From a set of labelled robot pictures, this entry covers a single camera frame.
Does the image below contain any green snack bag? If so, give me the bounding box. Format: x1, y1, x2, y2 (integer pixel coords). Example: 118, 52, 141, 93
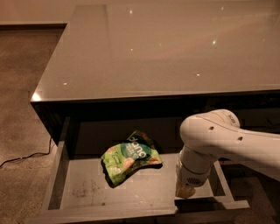
101, 130, 163, 188

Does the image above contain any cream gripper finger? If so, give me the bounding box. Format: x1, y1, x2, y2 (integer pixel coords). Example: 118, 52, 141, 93
175, 179, 196, 199

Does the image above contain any grey drawer cabinet counter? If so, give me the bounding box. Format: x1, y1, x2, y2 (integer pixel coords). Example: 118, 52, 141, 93
31, 0, 280, 139

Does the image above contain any thin black floor cable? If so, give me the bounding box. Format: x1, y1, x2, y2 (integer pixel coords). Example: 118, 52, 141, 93
0, 137, 53, 169

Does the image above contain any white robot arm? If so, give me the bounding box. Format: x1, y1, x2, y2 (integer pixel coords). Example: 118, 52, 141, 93
176, 109, 280, 199

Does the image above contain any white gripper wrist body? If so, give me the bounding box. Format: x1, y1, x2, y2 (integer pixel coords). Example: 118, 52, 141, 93
176, 148, 212, 187

